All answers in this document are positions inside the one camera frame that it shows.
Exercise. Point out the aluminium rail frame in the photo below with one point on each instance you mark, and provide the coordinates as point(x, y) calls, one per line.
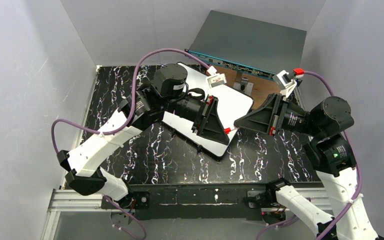
point(170, 201)

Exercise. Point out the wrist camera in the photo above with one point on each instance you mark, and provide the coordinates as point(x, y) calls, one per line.
point(287, 81)
point(214, 78)

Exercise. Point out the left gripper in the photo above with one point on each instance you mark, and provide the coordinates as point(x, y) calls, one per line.
point(204, 115)

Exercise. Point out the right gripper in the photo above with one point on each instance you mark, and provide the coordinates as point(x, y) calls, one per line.
point(278, 116)

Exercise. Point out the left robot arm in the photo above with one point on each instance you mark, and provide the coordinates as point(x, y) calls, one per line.
point(167, 92)

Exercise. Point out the red marker cap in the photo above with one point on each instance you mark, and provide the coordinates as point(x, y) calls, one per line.
point(227, 130)

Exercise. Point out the metal bracket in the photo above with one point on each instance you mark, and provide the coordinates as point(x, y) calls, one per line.
point(244, 86)

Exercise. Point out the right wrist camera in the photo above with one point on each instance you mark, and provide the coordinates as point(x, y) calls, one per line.
point(287, 81)

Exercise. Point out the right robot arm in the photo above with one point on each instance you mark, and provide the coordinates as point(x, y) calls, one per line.
point(332, 158)

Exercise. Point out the blue network switch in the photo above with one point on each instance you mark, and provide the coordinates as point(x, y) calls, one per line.
point(248, 46)

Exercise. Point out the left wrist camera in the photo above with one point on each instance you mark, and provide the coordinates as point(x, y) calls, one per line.
point(214, 78)

